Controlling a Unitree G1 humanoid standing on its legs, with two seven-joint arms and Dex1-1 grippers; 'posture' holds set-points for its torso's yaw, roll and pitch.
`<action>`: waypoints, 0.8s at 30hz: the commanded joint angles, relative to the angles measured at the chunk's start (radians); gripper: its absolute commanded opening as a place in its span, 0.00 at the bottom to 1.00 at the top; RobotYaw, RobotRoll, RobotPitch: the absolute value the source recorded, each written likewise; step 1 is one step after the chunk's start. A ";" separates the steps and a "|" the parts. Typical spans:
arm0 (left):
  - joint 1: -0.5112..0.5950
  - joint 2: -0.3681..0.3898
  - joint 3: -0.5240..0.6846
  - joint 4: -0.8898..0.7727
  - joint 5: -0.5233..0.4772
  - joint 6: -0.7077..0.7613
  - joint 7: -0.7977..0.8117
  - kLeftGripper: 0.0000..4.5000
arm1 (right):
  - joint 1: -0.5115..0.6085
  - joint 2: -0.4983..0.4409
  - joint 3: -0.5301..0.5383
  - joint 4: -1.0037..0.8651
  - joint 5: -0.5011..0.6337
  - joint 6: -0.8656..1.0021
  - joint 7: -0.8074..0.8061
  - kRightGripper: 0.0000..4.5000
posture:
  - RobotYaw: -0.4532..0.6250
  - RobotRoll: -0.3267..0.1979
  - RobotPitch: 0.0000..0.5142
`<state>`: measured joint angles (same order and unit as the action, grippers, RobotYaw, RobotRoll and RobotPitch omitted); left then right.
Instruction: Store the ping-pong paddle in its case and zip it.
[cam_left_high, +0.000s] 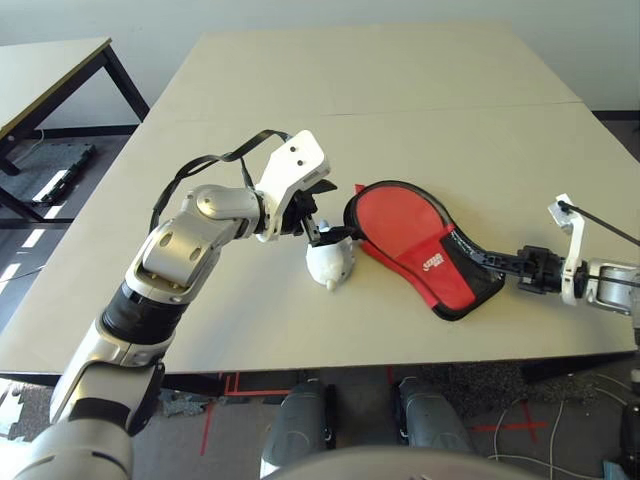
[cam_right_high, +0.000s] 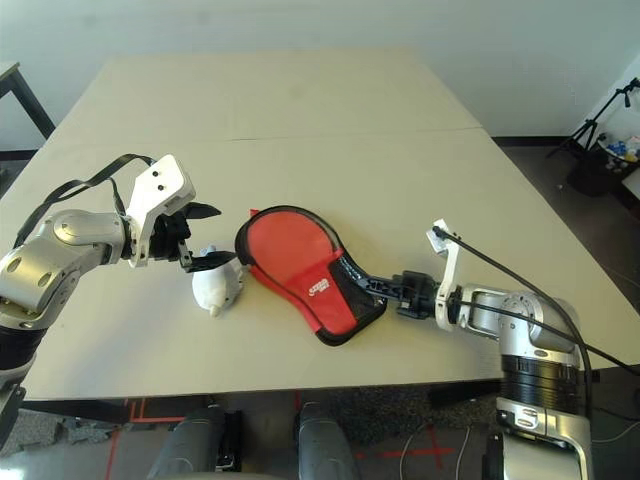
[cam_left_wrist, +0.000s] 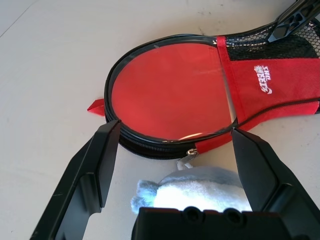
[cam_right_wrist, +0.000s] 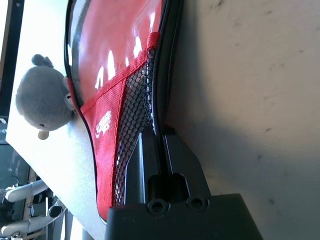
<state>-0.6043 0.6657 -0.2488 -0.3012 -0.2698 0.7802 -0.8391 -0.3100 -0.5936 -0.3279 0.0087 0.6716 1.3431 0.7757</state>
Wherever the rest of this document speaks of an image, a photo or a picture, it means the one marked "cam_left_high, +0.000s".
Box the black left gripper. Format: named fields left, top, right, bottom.
left=284, top=180, right=359, bottom=246

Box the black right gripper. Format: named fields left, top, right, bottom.
left=452, top=232, right=569, bottom=294

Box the white plush toy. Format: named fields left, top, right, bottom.
left=304, top=219, right=357, bottom=292

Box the black red paddle case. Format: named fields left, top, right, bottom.
left=342, top=179, right=506, bottom=322

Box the black table foot bar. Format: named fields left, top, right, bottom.
left=519, top=357, right=626, bottom=384

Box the grey speckled floor mat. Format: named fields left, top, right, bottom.
left=424, top=362, right=601, bottom=416

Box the grey right robot leg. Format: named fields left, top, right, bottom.
left=397, top=377, right=476, bottom=454

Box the grey robot leg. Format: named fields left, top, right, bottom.
left=262, top=379, right=337, bottom=479
left=397, top=377, right=476, bottom=454

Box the grey left robot leg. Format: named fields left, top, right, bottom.
left=262, top=379, right=337, bottom=479

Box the grey robot torso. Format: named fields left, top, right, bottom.
left=272, top=444, right=551, bottom=480

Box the black foam floor mat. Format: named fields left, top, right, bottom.
left=0, top=142, right=96, bottom=207

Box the grey puzzle foam mat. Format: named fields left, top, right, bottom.
left=0, top=379, right=64, bottom=446

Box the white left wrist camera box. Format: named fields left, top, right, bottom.
left=254, top=129, right=331, bottom=244

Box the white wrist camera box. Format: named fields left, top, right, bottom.
left=254, top=129, right=331, bottom=244
left=545, top=192, right=586, bottom=306

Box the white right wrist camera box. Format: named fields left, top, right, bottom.
left=545, top=192, right=586, bottom=306

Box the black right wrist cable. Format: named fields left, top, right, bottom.
left=557, top=199, right=640, bottom=244

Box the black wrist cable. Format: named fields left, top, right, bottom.
left=148, top=128, right=296, bottom=236
left=557, top=199, right=640, bottom=244

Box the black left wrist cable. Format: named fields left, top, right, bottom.
left=148, top=128, right=296, bottom=236

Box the white floor cable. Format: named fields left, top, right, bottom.
left=487, top=384, right=626, bottom=476

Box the side table with black frame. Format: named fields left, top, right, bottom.
left=0, top=35, right=151, bottom=224

